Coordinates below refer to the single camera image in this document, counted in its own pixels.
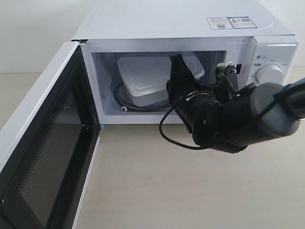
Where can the glass turntable plate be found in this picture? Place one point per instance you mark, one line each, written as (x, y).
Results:
(157, 101)

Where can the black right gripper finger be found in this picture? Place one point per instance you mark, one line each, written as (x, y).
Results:
(181, 78)

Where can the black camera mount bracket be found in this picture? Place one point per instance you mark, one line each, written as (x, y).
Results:
(227, 88)

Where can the white microwave door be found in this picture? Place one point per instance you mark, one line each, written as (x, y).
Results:
(48, 146)

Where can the white Midea microwave oven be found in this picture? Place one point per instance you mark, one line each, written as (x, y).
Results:
(205, 32)

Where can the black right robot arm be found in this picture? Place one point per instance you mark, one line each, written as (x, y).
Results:
(222, 118)

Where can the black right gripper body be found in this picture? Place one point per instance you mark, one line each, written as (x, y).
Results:
(195, 104)

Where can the white plastic lidded container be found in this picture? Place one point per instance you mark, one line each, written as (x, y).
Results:
(141, 72)

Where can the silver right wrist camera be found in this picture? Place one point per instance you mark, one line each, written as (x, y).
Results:
(229, 69)

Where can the upper white power knob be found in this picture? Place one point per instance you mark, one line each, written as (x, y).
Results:
(269, 73)

